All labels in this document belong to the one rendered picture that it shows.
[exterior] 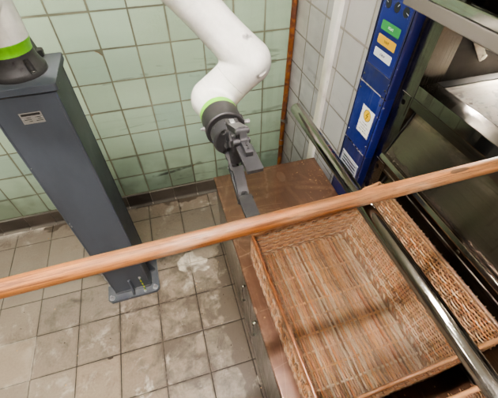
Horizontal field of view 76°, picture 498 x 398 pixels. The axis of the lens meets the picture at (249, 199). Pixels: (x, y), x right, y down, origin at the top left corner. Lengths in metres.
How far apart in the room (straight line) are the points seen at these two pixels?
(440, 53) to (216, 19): 0.59
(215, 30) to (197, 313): 1.38
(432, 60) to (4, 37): 1.09
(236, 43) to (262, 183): 0.82
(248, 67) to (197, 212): 1.47
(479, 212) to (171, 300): 1.44
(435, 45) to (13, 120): 1.16
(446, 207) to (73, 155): 1.14
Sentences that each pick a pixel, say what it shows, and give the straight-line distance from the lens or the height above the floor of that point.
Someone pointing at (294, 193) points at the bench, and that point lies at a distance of 1.45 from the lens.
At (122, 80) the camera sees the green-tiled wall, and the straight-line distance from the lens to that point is 1.75.
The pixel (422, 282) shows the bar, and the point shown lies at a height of 1.17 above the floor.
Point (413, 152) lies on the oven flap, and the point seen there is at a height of 1.01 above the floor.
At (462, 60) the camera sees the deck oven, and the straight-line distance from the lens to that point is 1.11.
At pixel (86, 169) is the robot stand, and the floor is 0.88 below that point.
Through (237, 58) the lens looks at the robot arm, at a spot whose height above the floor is 1.31.
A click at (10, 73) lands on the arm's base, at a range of 1.10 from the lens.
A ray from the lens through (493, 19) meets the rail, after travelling 0.73.
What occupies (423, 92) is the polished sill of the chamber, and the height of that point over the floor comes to 1.17.
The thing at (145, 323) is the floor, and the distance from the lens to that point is 1.82.
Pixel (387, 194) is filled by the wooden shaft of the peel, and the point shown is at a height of 1.20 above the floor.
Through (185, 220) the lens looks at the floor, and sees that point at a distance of 2.11.
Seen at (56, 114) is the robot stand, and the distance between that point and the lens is 1.11.
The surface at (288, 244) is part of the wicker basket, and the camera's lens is 1.23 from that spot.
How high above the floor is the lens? 1.63
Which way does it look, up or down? 48 degrees down
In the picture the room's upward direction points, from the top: straight up
